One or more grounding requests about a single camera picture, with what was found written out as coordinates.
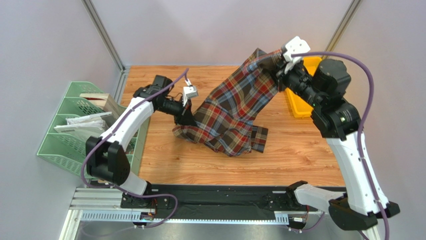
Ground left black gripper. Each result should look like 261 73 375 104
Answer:
156 95 197 127

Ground plaid long sleeve shirt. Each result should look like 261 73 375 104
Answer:
172 48 282 157

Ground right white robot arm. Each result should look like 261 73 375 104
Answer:
274 59 400 231

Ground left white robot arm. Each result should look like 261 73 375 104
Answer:
81 73 199 197

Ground yellow plastic tray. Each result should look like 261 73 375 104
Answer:
285 56 322 119

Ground wooden block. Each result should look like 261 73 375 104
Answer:
79 93 125 116

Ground white papers in plastic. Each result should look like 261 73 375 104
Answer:
53 112 116 142

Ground green file organizer rack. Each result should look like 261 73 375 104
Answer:
36 81 151 180

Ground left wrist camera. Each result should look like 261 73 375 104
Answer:
182 85 199 107

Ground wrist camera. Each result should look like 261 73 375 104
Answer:
281 36 311 64
182 85 199 107

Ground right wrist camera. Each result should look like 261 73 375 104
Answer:
281 36 311 64

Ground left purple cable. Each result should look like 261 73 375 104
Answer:
80 68 191 231

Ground purple cable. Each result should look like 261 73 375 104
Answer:
80 68 191 231
288 51 391 240

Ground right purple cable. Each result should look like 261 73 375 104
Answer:
288 51 391 240

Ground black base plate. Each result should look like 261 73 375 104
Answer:
120 184 307 221

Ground aluminium frame rail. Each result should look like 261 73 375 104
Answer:
60 188 364 240

